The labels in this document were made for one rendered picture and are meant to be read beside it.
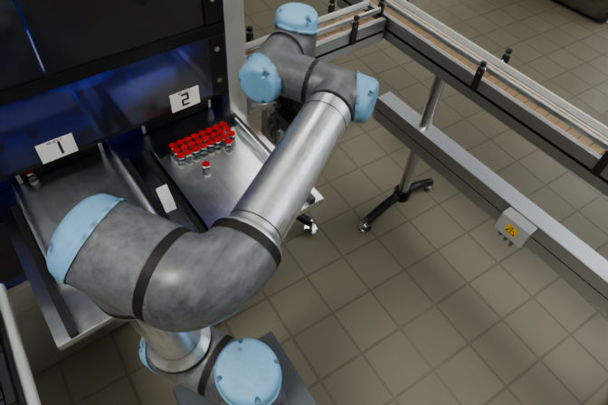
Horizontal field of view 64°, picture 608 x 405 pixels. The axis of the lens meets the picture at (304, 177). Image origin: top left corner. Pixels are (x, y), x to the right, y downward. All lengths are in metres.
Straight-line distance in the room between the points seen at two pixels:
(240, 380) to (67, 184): 0.74
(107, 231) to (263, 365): 0.45
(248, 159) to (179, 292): 0.88
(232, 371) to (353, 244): 1.45
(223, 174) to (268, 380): 0.62
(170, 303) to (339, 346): 1.55
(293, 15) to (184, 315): 0.53
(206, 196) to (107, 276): 0.75
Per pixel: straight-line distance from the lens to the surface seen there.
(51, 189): 1.41
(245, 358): 0.93
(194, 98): 1.38
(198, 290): 0.54
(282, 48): 0.82
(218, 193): 1.30
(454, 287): 2.29
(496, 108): 1.73
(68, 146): 1.31
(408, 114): 2.11
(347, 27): 1.85
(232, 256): 0.54
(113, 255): 0.57
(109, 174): 1.40
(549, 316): 2.40
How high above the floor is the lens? 1.88
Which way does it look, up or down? 49 degrees down
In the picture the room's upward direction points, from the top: 5 degrees clockwise
